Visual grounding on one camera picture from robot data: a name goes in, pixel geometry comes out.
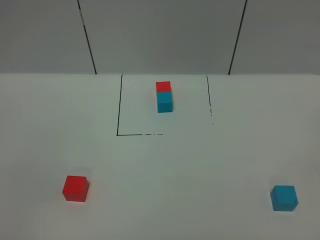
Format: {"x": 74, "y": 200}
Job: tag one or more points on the blue template block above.
{"x": 164, "y": 102}

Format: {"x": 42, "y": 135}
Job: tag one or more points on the red template block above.
{"x": 163, "y": 86}

